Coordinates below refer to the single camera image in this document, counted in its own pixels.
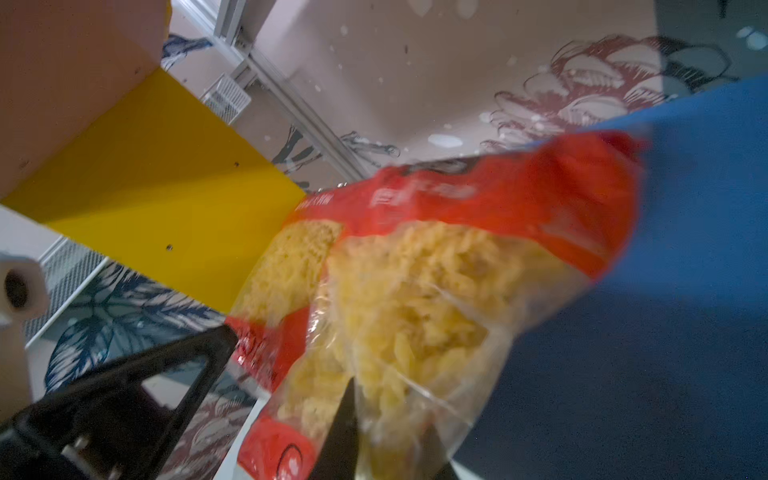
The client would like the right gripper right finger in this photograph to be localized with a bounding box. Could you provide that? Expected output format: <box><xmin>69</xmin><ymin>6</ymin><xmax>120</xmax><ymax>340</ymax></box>
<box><xmin>422</xmin><ymin>426</ymin><xmax>459</xmax><ymax>480</ymax></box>

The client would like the white wire mesh basket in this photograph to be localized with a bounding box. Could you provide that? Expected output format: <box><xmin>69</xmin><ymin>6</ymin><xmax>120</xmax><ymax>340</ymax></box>
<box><xmin>200</xmin><ymin>74</ymin><xmax>252</xmax><ymax>125</ymax></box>

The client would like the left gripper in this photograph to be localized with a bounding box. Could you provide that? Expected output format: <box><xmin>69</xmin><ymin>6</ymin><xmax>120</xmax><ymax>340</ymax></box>
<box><xmin>1</xmin><ymin>326</ymin><xmax>237</xmax><ymax>479</ymax></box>

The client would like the yellow shelf unit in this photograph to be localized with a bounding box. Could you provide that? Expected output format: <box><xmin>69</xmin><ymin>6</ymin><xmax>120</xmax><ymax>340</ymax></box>
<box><xmin>0</xmin><ymin>0</ymin><xmax>768</xmax><ymax>480</ymax></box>

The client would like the red macaroni bag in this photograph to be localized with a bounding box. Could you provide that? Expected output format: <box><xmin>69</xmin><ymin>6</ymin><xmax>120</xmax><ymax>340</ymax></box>
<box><xmin>225</xmin><ymin>220</ymin><xmax>343</xmax><ymax>398</ymax></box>

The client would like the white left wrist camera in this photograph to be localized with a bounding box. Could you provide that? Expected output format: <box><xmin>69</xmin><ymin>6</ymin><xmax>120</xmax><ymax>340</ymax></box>
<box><xmin>1</xmin><ymin>252</ymin><xmax>50</xmax><ymax>423</ymax></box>

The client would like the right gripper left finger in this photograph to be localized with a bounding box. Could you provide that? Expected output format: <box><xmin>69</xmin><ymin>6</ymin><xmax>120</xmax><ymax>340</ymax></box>
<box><xmin>308</xmin><ymin>378</ymin><xmax>359</xmax><ymax>480</ymax></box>

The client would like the red noodle bag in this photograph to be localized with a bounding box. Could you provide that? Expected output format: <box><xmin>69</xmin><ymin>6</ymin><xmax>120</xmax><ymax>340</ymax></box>
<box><xmin>234</xmin><ymin>130</ymin><xmax>641</xmax><ymax>479</ymax></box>

